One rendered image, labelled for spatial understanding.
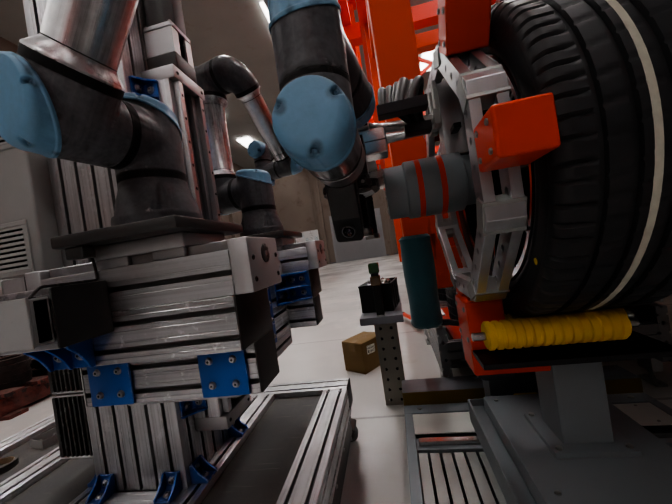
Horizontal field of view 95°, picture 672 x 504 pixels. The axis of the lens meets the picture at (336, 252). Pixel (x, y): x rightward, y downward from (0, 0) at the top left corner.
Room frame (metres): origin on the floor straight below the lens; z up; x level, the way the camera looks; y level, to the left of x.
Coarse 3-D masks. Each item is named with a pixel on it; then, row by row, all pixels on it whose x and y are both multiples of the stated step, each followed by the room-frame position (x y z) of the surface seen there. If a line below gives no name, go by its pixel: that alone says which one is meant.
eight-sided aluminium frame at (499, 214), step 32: (448, 64) 0.57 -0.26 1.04; (480, 64) 0.52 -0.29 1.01; (480, 96) 0.48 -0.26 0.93; (480, 192) 0.49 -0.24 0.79; (512, 192) 0.48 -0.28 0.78; (448, 224) 0.97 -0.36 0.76; (480, 224) 0.51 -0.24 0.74; (512, 224) 0.49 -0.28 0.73; (448, 256) 0.89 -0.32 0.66; (480, 256) 0.55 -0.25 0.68; (512, 256) 0.54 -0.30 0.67; (480, 288) 0.60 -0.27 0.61
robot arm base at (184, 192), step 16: (128, 176) 0.52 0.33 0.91; (144, 176) 0.53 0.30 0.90; (160, 176) 0.54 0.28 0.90; (176, 176) 0.56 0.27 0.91; (128, 192) 0.52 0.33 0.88; (144, 192) 0.52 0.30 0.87; (160, 192) 0.53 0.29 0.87; (176, 192) 0.55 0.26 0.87; (128, 208) 0.51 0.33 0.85; (144, 208) 0.51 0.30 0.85; (160, 208) 0.53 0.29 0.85; (176, 208) 0.54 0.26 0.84; (192, 208) 0.57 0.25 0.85; (112, 224) 0.52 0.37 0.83
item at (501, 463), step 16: (480, 400) 1.03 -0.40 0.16; (480, 416) 0.97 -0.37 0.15; (480, 432) 0.90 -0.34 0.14; (496, 432) 0.88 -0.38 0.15; (496, 448) 0.82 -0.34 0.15; (496, 464) 0.76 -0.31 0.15; (512, 464) 0.75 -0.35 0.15; (512, 480) 0.71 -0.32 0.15; (512, 496) 0.65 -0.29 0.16; (528, 496) 0.66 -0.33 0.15
